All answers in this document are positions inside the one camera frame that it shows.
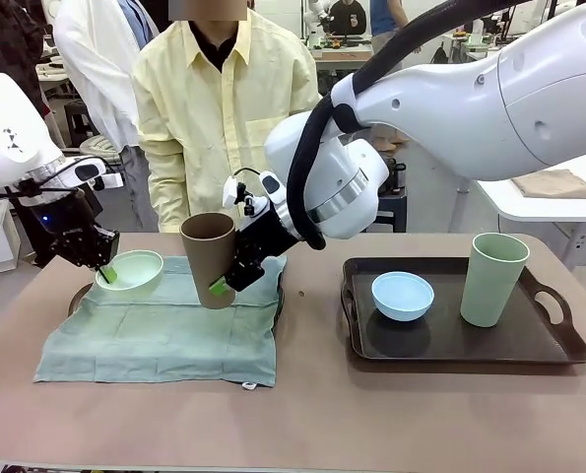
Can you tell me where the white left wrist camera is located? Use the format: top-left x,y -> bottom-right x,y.
73,157 -> 125,191

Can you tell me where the black braided cable sleeve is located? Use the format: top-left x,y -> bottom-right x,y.
287,0 -> 513,250

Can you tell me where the person in white shirt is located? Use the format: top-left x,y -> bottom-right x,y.
53,0 -> 152,233

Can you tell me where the person in blue shirt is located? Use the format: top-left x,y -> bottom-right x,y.
368,0 -> 403,36

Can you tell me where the white side table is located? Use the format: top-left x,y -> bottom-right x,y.
474,147 -> 586,222

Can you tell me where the tall light green cup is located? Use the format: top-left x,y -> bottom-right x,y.
459,233 -> 530,328

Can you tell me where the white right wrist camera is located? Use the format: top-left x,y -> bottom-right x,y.
222,174 -> 240,209

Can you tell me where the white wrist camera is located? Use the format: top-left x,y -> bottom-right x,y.
73,157 -> 125,191
222,174 -> 240,209

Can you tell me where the light blue bowl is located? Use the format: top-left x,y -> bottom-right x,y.
370,272 -> 434,323

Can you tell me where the dark brown serving tray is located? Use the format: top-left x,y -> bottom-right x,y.
341,256 -> 586,373
67,259 -> 287,332

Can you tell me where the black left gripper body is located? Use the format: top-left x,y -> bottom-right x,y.
15,189 -> 121,270

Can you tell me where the green cloth mat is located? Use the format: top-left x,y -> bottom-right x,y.
33,254 -> 288,392

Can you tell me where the tall brown cup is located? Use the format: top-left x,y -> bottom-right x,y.
180,212 -> 237,310

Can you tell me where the white ribbed round object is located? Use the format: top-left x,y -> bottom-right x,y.
78,135 -> 122,160

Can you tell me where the person in dark patterned top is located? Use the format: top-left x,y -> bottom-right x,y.
0,0 -> 47,117

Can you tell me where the beige cloth mat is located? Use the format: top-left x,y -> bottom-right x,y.
511,169 -> 586,201

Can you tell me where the light green bowl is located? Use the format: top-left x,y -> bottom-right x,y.
94,249 -> 164,298

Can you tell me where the person in yellow shirt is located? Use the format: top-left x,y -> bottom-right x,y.
131,8 -> 324,234

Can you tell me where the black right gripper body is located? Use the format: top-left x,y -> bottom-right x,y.
226,206 -> 303,292

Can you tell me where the person's right forearm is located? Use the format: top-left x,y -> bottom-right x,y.
146,147 -> 191,234

